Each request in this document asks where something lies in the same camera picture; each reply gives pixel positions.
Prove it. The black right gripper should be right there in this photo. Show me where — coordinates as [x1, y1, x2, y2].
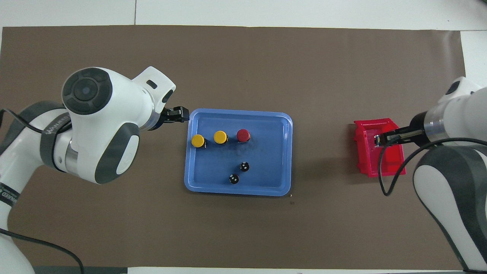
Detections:
[379, 127, 424, 147]

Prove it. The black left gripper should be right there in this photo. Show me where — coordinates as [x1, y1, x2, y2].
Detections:
[154, 106, 190, 131]

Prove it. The red plastic storage bin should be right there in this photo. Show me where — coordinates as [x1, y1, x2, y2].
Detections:
[354, 118, 406, 178]

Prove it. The brown paper table mat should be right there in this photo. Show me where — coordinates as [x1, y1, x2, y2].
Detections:
[0, 25, 484, 269]

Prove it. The blue plastic tray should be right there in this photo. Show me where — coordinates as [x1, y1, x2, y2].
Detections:
[184, 108, 293, 197]

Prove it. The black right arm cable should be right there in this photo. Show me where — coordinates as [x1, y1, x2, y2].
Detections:
[379, 137, 487, 197]

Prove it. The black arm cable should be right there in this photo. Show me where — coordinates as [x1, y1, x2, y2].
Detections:
[379, 137, 487, 197]
[0, 109, 85, 274]

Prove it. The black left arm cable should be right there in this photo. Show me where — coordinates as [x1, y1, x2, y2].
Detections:
[0, 109, 85, 274]

